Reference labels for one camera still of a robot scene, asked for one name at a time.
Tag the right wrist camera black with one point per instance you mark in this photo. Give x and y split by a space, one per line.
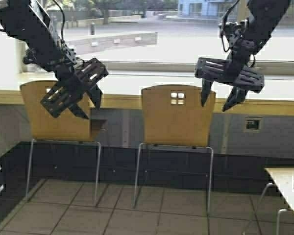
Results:
232 32

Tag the outdoor concrete bench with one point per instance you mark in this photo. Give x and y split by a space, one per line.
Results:
101 42

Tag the wooden chair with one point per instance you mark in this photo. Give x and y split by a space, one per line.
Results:
65 128
173 116
283 180

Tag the long wooden counter table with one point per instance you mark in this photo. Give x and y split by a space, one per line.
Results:
119 91

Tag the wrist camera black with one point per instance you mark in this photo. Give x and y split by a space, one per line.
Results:
232 32
32 56

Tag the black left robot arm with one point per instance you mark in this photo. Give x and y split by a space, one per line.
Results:
28 21

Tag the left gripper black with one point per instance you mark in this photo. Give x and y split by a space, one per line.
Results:
74 80

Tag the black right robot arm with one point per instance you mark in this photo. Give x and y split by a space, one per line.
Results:
265 17

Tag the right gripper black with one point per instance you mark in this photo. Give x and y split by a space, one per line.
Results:
234 71

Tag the outdoor black bollard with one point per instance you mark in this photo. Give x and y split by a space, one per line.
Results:
92 28

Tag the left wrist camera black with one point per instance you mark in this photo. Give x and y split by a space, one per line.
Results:
32 56

